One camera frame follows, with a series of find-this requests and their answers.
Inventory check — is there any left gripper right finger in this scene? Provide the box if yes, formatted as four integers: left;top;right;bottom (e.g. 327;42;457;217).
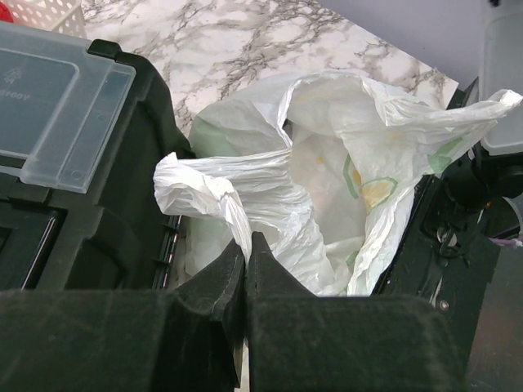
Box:
246;232;467;391

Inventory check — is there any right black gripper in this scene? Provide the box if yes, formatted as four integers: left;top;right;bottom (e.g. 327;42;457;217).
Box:
373;77;523;368

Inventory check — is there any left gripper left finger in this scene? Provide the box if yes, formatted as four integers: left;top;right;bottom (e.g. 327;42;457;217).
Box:
1;243;245;391

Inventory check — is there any white lemon print plastic bag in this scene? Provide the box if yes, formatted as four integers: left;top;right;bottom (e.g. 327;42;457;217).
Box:
153;69;523;392

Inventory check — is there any red fake apple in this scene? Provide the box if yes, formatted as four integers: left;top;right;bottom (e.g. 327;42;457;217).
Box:
0;2;14;24

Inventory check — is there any black plastic toolbox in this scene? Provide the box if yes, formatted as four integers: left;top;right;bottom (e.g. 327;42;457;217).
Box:
1;22;193;290

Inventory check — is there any white perforated plastic basket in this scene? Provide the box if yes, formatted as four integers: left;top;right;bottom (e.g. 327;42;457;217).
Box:
1;0;86;38

